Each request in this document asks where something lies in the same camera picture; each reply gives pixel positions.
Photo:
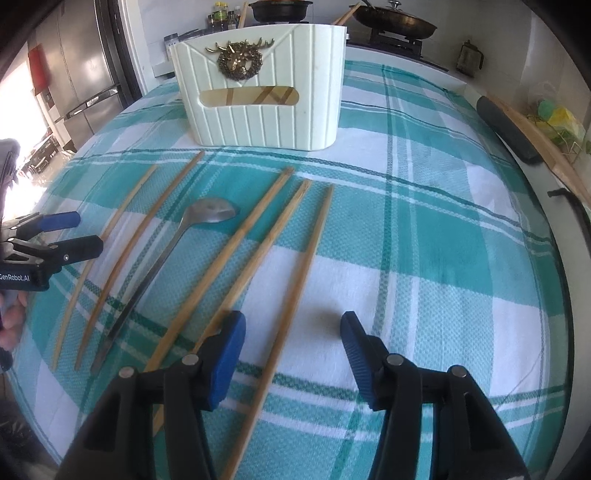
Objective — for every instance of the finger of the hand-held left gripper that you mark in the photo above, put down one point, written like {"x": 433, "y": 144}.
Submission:
{"x": 60, "y": 220}
{"x": 78, "y": 251}

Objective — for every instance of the cream ribbed utensil holder box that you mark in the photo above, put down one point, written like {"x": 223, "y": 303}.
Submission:
{"x": 258, "y": 124}

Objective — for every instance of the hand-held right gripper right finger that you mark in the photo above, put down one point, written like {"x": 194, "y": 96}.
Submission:
{"x": 362, "y": 364}

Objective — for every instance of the black rolled mat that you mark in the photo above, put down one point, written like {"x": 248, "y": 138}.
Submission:
{"x": 508, "y": 127}

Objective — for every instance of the yellow green plastic bag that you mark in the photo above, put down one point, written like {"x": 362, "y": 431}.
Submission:
{"x": 561, "y": 122}

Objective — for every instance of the dark wok with glass lid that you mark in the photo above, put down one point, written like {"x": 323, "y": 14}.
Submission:
{"x": 397, "y": 21}

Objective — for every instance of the small metal spoon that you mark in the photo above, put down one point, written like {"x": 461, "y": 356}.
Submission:
{"x": 214, "y": 211}

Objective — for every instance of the wooden cutting board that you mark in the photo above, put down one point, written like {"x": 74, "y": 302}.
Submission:
{"x": 554, "y": 157}

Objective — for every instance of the red hanging item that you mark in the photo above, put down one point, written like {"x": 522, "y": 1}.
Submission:
{"x": 39, "y": 69}

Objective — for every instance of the glass french press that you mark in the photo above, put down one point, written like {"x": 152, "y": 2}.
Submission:
{"x": 470, "y": 57}

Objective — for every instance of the grey steel refrigerator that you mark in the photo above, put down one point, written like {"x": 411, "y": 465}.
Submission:
{"x": 83, "y": 69}

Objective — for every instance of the yellow cap oil bottle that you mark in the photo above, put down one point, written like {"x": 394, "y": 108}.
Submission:
{"x": 219, "y": 11}

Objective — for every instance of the dark sauce bottle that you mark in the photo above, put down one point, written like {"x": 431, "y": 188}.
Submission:
{"x": 230, "y": 19}

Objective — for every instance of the teal checked tablecloth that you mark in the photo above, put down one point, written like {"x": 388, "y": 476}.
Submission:
{"x": 415, "y": 230}

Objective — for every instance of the black lid spice jar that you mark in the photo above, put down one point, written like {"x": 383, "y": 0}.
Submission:
{"x": 170, "y": 46}

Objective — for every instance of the black gas hob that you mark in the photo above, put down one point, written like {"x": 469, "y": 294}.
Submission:
{"x": 397, "y": 50}

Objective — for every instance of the dark door frame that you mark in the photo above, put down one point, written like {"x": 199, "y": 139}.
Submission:
{"x": 127, "y": 46}

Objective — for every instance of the black clay pot red lid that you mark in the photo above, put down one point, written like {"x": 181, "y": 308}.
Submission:
{"x": 281, "y": 10}

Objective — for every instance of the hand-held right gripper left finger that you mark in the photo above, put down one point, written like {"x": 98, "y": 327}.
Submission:
{"x": 226, "y": 364}

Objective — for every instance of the person's left hand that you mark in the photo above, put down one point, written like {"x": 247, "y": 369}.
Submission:
{"x": 13, "y": 318}

